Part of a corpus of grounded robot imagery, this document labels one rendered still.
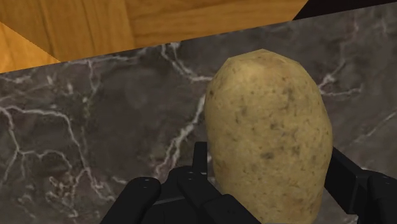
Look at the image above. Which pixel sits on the brown potato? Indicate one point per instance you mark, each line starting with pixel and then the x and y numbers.
pixel 268 136

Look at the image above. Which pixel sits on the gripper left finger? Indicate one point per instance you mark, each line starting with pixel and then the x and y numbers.
pixel 189 189

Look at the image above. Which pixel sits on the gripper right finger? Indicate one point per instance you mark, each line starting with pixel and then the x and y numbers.
pixel 356 189

